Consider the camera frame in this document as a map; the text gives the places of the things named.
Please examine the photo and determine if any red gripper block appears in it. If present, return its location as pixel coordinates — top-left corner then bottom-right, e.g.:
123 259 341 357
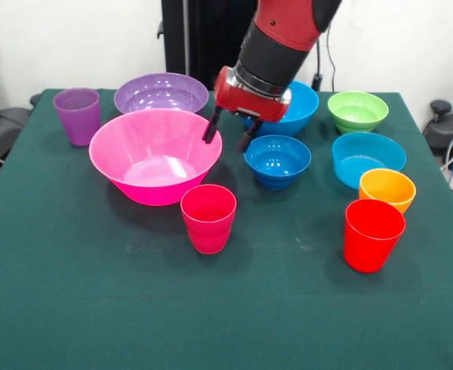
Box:
202 65 292 156

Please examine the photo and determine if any small dark blue plastic bowl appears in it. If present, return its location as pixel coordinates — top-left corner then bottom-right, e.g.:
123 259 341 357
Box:
243 134 312 191

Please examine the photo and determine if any large light blue plastic bowl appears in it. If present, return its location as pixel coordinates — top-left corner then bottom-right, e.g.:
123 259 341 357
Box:
241 79 320 139

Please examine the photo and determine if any purple plastic bowl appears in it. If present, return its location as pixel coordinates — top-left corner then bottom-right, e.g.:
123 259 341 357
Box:
113 72 210 116

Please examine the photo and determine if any large pink plastic bowl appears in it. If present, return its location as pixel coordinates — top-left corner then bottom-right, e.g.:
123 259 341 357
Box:
88 108 223 207

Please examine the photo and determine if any magenta plastic cup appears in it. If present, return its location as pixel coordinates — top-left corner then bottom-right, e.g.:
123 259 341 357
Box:
180 183 238 255

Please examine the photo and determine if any shallow light blue plastic bowl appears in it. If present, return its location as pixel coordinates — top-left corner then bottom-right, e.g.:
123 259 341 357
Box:
331 132 408 190

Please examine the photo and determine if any green plastic bowl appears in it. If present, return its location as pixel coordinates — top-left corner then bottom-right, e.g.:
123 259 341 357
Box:
327 90 390 135

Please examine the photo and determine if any purple plastic cup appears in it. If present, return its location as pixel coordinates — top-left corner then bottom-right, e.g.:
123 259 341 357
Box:
52 87 102 148

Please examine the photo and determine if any orange plastic cup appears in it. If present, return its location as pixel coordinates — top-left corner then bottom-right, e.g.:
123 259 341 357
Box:
358 167 418 215

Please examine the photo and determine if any red plastic cup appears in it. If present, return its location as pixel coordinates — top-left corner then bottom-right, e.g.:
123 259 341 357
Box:
344 198 407 274

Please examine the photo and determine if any dark green tablecloth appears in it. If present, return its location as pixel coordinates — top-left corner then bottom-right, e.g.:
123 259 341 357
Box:
0 88 453 370

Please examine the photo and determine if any black hanging wall cable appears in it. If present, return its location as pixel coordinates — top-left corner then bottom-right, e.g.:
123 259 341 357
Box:
310 22 337 93

